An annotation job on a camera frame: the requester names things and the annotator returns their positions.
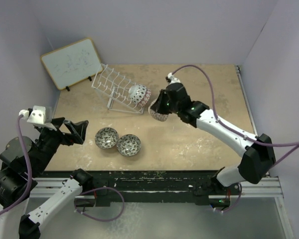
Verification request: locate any white wire dish rack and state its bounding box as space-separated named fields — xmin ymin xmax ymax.
xmin=91 ymin=64 xmax=144 ymax=115

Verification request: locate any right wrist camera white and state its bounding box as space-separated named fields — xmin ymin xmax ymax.
xmin=165 ymin=72 xmax=181 ymax=85

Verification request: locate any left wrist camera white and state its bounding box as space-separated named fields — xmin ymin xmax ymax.
xmin=19 ymin=106 xmax=53 ymax=124

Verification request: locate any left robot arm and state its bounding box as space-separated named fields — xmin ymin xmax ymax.
xmin=0 ymin=117 xmax=93 ymax=239

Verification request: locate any brown patterned bowl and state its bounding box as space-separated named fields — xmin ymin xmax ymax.
xmin=148 ymin=99 xmax=168 ymax=122

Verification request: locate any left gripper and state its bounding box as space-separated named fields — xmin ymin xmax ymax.
xmin=32 ymin=116 xmax=88 ymax=174

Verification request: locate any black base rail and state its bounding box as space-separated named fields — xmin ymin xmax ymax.
xmin=48 ymin=170 xmax=242 ymax=207

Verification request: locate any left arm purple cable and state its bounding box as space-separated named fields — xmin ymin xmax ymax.
xmin=0 ymin=114 xmax=32 ymax=225

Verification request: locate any grey leaf bowl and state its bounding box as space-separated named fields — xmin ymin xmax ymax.
xmin=95 ymin=127 xmax=119 ymax=149
xmin=117 ymin=134 xmax=142 ymax=157

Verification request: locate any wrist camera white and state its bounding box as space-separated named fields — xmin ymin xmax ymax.
xmin=19 ymin=106 xmax=53 ymax=124
xmin=165 ymin=72 xmax=181 ymax=85

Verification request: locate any yellow framed whiteboard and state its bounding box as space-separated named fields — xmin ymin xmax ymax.
xmin=40 ymin=38 xmax=103 ymax=90

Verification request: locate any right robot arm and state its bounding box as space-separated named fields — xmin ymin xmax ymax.
xmin=149 ymin=83 xmax=276 ymax=195

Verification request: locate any red patterned bowl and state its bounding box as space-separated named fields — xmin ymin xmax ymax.
xmin=138 ymin=90 xmax=151 ymax=107

